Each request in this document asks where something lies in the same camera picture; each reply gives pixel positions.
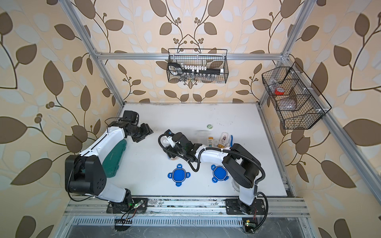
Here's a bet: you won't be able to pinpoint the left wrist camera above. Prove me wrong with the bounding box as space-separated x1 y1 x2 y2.
122 110 139 125

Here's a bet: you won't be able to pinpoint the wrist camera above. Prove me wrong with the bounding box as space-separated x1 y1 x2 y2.
122 110 139 125
164 130 175 148

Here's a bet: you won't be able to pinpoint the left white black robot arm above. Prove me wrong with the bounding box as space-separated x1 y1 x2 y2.
64 121 153 203

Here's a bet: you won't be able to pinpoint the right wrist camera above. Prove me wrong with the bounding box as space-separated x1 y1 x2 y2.
164 130 175 148

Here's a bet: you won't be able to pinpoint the back black wire basket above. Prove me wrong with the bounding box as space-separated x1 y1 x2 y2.
166 48 229 84

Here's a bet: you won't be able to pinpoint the blue lid of cup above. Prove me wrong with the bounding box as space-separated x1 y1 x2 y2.
167 164 191 187
211 165 229 183

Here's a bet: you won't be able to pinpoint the black handled scissors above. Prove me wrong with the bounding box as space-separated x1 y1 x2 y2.
167 62 186 76

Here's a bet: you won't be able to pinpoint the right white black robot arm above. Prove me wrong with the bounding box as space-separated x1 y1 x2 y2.
163 132 266 215

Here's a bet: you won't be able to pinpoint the green plastic tool case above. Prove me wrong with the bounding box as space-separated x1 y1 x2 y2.
102 139 127 178

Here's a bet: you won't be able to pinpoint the clear toiletry cup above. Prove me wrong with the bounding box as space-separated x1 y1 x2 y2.
166 145 178 160
196 130 212 146

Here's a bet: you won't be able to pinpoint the clear tape roll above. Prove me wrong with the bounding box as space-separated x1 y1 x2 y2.
232 180 240 192

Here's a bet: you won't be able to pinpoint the black wire basket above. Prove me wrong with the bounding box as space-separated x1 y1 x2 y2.
166 48 229 84
262 62 332 130

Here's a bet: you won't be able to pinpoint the white black socket rail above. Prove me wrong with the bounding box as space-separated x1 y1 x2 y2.
181 63 225 75

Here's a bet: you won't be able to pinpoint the aluminium front rail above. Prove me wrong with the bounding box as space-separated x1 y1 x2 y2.
63 196 311 218

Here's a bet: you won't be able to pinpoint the red item in basket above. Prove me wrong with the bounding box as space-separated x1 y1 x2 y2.
274 87 285 96

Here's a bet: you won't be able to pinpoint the right black wire basket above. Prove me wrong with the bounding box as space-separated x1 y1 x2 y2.
262 62 332 130

